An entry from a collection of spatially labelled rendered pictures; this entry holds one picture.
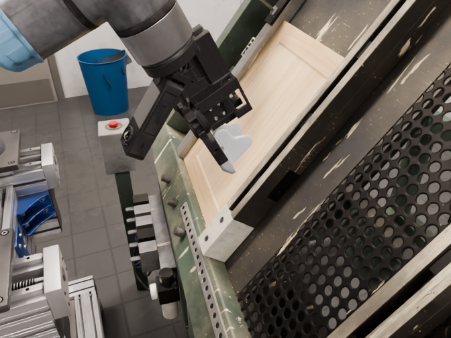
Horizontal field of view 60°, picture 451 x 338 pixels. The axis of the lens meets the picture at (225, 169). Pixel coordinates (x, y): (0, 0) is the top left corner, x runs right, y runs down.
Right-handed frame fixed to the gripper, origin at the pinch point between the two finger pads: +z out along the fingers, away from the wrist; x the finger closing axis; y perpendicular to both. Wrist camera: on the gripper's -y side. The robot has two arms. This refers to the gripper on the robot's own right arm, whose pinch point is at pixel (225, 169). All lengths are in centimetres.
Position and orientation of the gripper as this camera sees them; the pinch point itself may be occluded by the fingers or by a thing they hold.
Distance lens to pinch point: 58.1
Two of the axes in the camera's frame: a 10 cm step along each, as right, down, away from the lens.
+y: 8.3, -5.6, 0.1
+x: -3.7, -5.3, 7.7
